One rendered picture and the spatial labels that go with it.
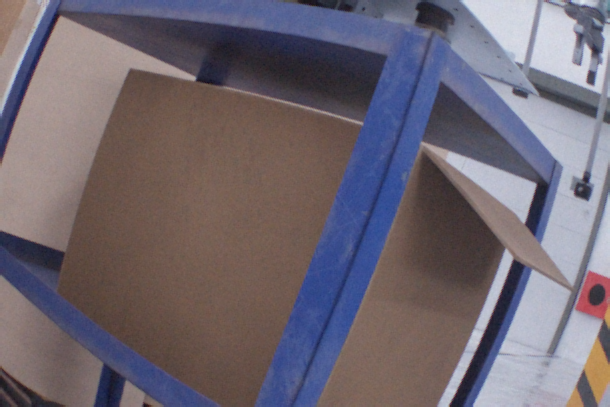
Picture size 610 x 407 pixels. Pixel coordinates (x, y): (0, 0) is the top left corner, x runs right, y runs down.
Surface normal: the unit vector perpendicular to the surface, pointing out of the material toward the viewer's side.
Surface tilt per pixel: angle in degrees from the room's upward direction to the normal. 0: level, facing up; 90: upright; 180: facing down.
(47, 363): 90
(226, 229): 90
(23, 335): 90
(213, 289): 90
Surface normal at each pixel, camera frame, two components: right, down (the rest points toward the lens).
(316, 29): -0.52, -0.22
